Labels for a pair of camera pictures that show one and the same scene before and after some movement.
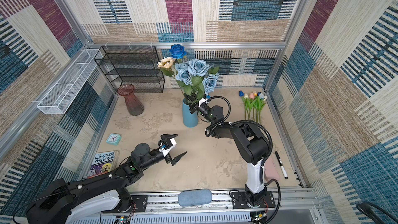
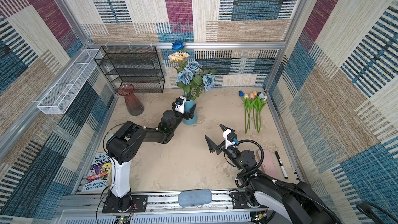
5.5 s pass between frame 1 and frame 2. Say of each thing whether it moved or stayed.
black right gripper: moved
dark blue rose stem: moved
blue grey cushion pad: stayed
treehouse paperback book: stayed
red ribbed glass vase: stayed
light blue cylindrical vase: stayed
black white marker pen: stayed
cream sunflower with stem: moved
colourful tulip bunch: stayed
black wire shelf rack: stayed
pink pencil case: stayed
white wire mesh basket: stayed
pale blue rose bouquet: moved
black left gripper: moved
